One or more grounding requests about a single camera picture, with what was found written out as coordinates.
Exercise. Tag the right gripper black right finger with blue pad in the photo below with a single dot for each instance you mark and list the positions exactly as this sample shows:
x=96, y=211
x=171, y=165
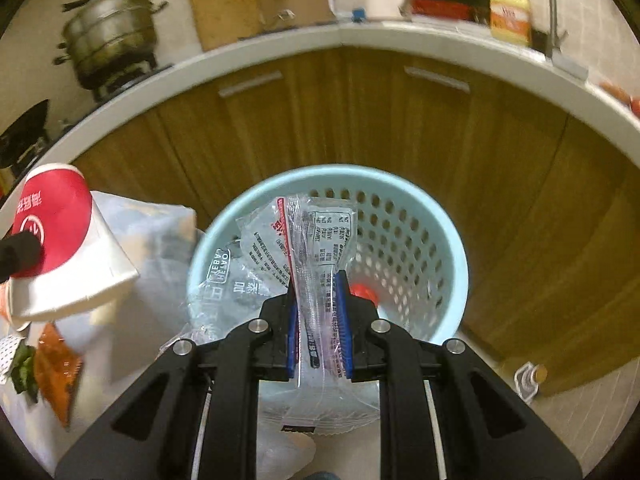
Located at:
x=444, y=412

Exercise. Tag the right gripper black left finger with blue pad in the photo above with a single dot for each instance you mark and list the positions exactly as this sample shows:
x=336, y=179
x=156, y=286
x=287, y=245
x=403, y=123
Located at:
x=193, y=412

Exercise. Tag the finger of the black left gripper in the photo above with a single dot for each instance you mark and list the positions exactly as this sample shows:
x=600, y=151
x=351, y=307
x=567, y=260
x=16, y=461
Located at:
x=19, y=252

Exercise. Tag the red white paper cup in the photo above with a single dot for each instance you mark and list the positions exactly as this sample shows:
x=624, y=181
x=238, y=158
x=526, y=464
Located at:
x=82, y=265

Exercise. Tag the clear printed plastic bag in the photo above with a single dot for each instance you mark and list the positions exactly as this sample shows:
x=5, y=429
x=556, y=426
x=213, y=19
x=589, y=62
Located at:
x=290, y=245

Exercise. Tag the light blue perforated trash basket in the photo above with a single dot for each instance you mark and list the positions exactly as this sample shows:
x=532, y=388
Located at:
x=408, y=250

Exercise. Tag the steel kitchen faucet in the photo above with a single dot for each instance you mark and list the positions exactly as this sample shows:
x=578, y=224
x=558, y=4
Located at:
x=554, y=39

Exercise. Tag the small bottle on floor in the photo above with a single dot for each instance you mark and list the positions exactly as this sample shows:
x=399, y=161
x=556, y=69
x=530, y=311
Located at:
x=527, y=380

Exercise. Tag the fan-pattern grey tablecloth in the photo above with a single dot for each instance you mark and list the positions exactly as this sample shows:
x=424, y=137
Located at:
x=133, y=284

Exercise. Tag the small orange panda snack packet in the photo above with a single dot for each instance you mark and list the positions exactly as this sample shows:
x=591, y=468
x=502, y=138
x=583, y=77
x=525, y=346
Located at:
x=56, y=369

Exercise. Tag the green leafy vegetable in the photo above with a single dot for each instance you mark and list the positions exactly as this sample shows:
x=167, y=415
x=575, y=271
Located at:
x=22, y=372

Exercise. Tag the black wok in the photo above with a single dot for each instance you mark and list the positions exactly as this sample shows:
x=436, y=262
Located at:
x=25, y=138

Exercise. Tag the red plastic bag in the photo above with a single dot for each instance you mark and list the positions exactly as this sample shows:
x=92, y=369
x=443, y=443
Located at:
x=364, y=292

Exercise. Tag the stacked steel steamer pot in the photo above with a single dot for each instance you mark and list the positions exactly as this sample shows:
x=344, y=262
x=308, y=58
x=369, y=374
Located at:
x=109, y=42

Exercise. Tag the yellow detergent bottle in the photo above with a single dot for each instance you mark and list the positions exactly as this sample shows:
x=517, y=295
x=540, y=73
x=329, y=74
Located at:
x=511, y=21

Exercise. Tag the red container by window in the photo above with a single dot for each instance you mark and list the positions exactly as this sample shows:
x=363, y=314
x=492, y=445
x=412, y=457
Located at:
x=443, y=9

